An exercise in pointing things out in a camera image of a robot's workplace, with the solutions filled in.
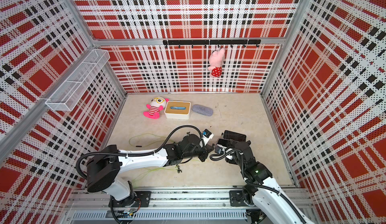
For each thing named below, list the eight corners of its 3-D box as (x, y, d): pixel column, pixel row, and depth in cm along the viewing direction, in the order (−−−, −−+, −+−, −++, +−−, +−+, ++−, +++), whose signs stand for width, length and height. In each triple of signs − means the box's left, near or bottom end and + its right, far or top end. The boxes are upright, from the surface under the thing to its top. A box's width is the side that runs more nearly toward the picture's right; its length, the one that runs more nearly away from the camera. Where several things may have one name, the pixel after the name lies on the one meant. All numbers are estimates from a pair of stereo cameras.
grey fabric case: (191, 111, 113) (191, 108, 110) (194, 105, 116) (194, 103, 113) (211, 117, 109) (211, 114, 106) (213, 111, 112) (214, 109, 109)
